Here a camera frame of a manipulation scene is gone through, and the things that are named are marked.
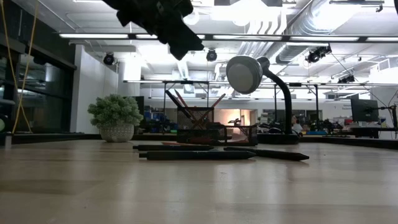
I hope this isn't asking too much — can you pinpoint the black pen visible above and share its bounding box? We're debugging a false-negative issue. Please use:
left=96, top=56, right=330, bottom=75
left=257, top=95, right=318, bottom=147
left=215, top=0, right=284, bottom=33
left=138, top=150, right=257, bottom=162
left=223, top=146, right=310, bottom=162
left=132, top=144, right=215, bottom=152

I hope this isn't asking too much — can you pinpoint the green plant in white pot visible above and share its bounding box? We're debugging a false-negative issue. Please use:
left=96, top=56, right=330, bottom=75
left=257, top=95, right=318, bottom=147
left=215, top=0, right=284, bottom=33
left=87, top=94, right=144, bottom=143

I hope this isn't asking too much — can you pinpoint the black background workstation frame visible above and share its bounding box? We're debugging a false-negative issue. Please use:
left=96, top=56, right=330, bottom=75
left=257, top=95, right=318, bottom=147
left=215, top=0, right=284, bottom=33
left=123, top=80, right=321, bottom=110

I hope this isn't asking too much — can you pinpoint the black mesh desk organizer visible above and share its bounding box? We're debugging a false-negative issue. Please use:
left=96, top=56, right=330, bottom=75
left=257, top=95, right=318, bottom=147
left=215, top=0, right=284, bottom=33
left=176, top=106, right=258, bottom=146

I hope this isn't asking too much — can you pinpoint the black gooseneck desk lamp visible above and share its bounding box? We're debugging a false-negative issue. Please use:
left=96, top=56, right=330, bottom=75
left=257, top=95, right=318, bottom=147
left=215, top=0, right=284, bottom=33
left=226, top=55, right=300, bottom=145

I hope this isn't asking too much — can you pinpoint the overhead beam with light strips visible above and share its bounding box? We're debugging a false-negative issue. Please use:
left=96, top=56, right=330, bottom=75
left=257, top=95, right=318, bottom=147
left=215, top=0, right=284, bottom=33
left=58, top=33, right=398, bottom=43

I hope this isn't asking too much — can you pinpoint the person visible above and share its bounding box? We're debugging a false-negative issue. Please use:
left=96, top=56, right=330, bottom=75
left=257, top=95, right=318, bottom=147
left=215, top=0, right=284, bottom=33
left=290, top=114, right=304, bottom=134

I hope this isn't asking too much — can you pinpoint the thin red pencil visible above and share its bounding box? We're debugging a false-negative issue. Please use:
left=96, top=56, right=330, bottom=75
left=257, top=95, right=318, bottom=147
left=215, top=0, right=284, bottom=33
left=173, top=89, right=200, bottom=125

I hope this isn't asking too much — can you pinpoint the yellow cable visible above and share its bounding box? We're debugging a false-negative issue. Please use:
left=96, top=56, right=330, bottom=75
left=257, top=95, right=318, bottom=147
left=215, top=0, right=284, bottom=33
left=0, top=0, right=40, bottom=134

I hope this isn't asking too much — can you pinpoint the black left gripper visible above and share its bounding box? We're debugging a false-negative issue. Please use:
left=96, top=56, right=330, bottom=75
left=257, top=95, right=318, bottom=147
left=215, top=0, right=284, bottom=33
left=102, top=0, right=205, bottom=61

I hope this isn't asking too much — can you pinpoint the black computer monitor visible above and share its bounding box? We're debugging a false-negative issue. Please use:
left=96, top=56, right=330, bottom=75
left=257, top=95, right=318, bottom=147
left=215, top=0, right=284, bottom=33
left=350, top=98, right=379, bottom=123

